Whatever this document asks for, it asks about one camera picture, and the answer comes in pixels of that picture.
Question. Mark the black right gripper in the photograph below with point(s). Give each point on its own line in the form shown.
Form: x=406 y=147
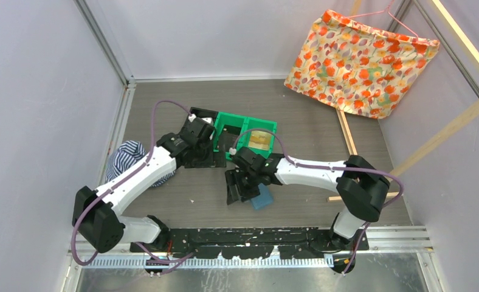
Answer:
x=233 y=176

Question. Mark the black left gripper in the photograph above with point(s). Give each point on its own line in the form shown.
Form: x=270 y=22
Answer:
x=214 y=160

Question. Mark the blue card holder wallet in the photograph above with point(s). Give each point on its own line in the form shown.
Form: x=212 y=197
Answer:
x=262 y=200

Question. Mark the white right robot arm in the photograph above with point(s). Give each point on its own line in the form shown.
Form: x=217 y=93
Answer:
x=362 y=188

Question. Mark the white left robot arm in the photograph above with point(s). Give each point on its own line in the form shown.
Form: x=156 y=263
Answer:
x=98 y=213

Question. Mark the black credit card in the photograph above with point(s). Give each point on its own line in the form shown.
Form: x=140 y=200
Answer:
x=227 y=137

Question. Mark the green bin with black card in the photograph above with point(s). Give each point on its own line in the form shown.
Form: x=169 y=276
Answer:
x=223 y=119

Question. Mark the gold credit card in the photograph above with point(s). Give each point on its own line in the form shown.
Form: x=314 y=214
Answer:
x=260 y=140

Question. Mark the green bin with gold card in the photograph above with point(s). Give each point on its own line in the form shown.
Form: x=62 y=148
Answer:
x=252 y=123

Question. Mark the black plastic bin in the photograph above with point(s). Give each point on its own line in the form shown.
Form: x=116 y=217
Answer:
x=204 y=113

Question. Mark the blue striped cloth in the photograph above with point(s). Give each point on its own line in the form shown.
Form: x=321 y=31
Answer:
x=131 y=165

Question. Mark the floral orange fabric bag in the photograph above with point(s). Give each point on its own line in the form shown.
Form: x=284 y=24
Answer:
x=356 y=68

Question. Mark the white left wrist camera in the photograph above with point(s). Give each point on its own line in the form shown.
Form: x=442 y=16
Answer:
x=208 y=120

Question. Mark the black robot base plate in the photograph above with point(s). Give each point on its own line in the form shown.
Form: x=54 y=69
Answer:
x=251 y=243

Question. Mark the wooden frame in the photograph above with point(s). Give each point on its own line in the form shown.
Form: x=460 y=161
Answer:
x=432 y=138

